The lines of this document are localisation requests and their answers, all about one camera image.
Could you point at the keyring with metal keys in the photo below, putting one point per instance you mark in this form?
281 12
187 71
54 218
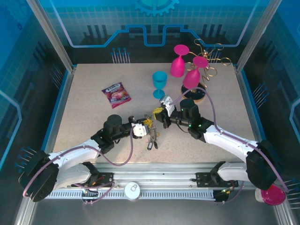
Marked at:
153 133

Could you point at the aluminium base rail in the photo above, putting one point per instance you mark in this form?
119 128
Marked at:
152 174

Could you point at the blue plastic goblet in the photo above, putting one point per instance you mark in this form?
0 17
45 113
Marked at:
159 79

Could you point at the blue table edge strip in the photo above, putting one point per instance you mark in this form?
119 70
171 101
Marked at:
54 117
253 105

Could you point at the aluminium frame post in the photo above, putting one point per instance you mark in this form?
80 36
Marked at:
55 38
256 35

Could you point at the pink lidded cup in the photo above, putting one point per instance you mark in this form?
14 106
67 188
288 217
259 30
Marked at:
273 197

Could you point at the pink plastic goblet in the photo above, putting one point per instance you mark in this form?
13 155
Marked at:
177 66
192 78

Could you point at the yellow tag key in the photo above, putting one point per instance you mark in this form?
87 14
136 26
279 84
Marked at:
157 134

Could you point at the white tin can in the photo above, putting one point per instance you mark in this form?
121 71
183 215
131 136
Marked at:
132 191

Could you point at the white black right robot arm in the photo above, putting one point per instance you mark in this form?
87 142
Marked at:
229 143

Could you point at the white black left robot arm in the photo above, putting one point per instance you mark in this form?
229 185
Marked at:
70 155

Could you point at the purple drink sachet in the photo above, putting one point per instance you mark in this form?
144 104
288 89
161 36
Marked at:
117 95

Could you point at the black tag key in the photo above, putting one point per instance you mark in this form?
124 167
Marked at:
150 145

